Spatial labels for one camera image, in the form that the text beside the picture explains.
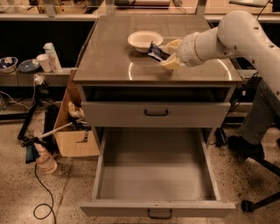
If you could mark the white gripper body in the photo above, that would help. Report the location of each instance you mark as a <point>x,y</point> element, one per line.
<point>187,49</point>

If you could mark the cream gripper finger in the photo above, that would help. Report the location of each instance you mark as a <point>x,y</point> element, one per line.
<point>172,63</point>
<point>172,46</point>

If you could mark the dark blue rxbar wrapper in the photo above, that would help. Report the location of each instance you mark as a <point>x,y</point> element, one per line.
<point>157,53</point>

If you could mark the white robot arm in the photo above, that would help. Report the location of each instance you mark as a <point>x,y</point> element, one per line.
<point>238,34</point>

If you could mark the grey drawer cabinet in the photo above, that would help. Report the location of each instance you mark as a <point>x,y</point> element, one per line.
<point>111,70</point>

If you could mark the closed grey top drawer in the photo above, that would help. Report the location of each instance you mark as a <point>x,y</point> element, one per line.
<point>155,114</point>

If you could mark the open grey middle drawer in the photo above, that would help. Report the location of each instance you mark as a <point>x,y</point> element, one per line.
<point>155,173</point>

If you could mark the white paper bowl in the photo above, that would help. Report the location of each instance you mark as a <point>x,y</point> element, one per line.
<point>141,40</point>

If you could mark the person leg in jeans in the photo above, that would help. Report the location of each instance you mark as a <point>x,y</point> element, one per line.
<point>264,109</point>

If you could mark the crumpled paper in box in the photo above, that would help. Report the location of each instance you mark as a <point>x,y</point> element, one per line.
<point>75,111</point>

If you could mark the black shoe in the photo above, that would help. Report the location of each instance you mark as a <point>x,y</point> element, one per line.
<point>240,146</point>

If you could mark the white cylindrical can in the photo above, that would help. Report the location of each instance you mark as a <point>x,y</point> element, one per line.
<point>53,57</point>

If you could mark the cardboard box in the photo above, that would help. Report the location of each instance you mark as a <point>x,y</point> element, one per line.
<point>73,141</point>

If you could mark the white paper cup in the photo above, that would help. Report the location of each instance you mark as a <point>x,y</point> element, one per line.
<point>44,62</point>

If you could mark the white power adapter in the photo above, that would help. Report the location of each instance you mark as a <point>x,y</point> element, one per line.
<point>38,79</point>

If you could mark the blue plate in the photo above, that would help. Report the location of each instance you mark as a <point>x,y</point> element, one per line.
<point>29,66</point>

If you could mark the clear plastic bottle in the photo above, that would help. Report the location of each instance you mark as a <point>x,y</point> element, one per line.
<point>45,160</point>

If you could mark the blue patterned bowl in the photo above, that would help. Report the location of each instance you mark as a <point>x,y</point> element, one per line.
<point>8,65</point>

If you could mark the grabber tool with blue handle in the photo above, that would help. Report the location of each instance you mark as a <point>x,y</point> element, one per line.
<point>30,155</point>

